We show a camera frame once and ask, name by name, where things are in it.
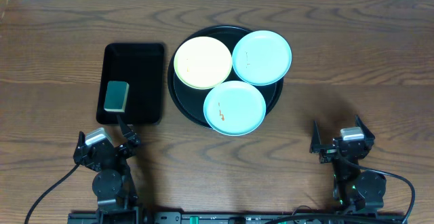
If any green yellow sponge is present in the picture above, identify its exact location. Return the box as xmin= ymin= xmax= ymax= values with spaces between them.
xmin=103 ymin=81 xmax=130 ymax=113

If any light blue plate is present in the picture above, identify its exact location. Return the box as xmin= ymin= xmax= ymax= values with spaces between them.
xmin=203 ymin=81 xmax=266 ymax=136
xmin=232 ymin=31 xmax=292 ymax=86

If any black rectangular tray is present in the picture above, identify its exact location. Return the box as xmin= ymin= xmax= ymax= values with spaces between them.
xmin=96 ymin=43 xmax=165 ymax=126

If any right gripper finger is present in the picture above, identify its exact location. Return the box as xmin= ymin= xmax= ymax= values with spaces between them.
xmin=355 ymin=115 xmax=375 ymax=140
xmin=309 ymin=121 xmax=322 ymax=153

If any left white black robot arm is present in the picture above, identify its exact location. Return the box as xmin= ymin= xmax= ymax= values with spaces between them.
xmin=73 ymin=115 xmax=141 ymax=212

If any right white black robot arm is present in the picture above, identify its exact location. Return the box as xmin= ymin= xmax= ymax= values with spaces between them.
xmin=309 ymin=116 xmax=387 ymax=216

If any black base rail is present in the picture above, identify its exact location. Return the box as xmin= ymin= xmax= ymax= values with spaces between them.
xmin=66 ymin=210 xmax=408 ymax=224

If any round black serving tray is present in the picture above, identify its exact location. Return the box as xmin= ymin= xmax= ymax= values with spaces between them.
xmin=167 ymin=25 xmax=283 ymax=128

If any yellow plate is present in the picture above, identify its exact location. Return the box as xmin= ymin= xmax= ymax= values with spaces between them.
xmin=174 ymin=37 xmax=233 ymax=90

